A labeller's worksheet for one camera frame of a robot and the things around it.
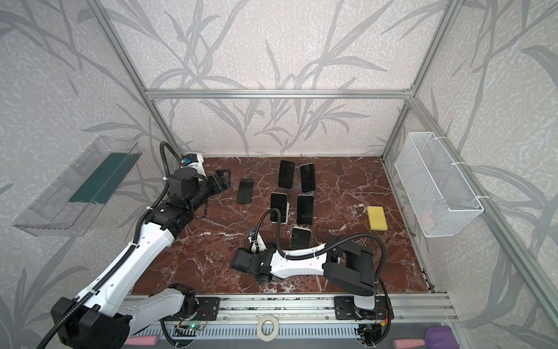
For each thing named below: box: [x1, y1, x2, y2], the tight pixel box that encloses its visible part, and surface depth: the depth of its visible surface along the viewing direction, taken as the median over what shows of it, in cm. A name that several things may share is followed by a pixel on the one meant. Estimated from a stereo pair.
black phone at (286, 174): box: [278, 159, 295, 190], surface depth 104 cm
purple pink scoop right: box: [393, 325, 460, 349], surface depth 70 cm
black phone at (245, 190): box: [236, 178, 255, 204], surface depth 110 cm
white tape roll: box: [256, 314, 279, 342], surface depth 71 cm
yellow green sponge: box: [366, 205, 388, 231], surface depth 98 cm
